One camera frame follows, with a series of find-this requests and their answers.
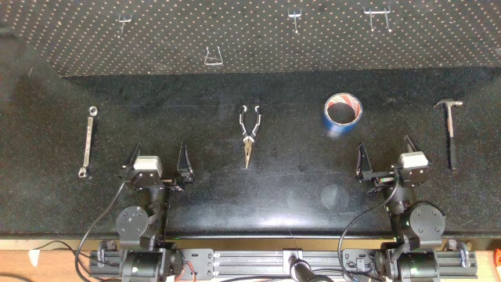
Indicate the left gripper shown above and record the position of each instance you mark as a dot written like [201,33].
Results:
[146,179]

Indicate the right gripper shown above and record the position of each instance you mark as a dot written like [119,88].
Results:
[413,176]

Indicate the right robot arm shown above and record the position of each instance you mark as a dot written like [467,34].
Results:
[417,231]

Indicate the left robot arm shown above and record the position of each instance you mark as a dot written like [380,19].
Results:
[143,231]

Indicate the black pegboard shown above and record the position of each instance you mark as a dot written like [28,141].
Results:
[250,39]

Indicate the roll of blue tape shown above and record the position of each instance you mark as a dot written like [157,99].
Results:
[332,122]

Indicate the hammer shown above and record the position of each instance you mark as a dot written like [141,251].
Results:
[451,129]

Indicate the wrench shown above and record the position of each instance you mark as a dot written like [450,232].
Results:
[88,141]

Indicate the pliers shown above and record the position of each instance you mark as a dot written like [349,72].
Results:
[249,139]

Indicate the metal hook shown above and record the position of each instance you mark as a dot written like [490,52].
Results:
[377,12]
[124,18]
[213,60]
[294,15]

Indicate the white tape scrap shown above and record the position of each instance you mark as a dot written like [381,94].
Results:
[34,257]

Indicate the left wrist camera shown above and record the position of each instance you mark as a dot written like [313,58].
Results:
[148,163]

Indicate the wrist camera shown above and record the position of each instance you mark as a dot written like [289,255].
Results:
[148,163]
[413,160]

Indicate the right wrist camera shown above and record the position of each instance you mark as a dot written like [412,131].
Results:
[413,160]

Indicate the mounting rail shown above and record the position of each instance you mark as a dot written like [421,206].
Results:
[250,264]

